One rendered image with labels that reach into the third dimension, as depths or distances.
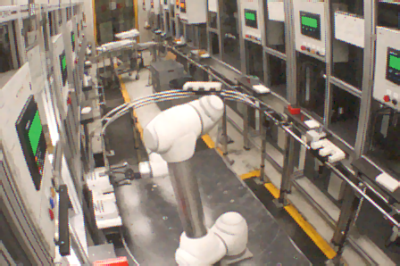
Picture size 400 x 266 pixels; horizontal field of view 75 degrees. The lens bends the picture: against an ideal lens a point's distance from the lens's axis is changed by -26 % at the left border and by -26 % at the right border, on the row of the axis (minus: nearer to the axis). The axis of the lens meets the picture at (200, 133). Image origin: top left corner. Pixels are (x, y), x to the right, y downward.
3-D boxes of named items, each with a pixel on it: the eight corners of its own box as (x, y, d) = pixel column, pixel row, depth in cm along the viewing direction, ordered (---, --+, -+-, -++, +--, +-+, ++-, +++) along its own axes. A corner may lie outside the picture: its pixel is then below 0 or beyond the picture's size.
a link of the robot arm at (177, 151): (229, 260, 146) (195, 283, 134) (207, 249, 159) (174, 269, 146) (204, 103, 121) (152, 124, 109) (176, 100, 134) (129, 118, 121)
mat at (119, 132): (165, 177, 357) (164, 176, 356) (113, 187, 341) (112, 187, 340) (116, 62, 857) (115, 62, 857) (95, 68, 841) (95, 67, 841)
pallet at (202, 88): (183, 95, 345) (182, 86, 341) (187, 90, 357) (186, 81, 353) (219, 95, 337) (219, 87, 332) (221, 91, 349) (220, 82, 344)
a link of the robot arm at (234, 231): (253, 245, 159) (256, 214, 149) (228, 262, 149) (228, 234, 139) (231, 231, 170) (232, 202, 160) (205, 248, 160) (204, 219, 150)
